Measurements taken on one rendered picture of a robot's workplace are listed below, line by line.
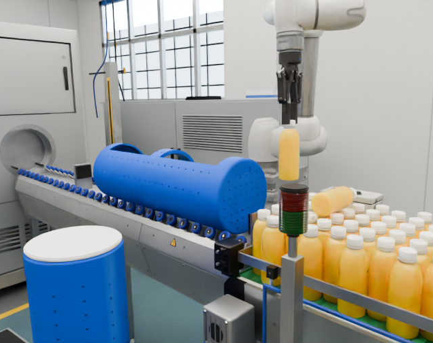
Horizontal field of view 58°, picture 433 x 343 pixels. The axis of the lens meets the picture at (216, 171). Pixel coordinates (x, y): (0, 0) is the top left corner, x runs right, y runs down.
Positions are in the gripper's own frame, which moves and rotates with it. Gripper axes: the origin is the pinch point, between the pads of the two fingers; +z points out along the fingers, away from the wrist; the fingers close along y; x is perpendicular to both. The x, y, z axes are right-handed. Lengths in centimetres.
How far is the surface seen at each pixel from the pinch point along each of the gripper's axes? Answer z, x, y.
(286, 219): 21, 28, 47
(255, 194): 30.0, -15.5, -1.1
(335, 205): 26.3, 22.1, 10.2
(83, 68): -74, -534, -225
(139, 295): 135, -159, -46
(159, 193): 31, -49, 18
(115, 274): 45, -23, 57
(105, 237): 36, -31, 54
